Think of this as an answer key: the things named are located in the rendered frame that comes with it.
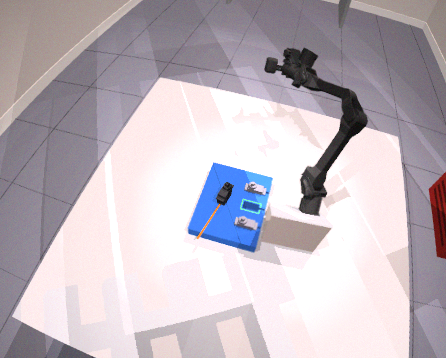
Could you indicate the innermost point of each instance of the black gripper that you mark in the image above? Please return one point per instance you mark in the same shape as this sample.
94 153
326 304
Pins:
271 65

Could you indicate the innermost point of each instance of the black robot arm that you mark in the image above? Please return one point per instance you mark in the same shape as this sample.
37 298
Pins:
354 120

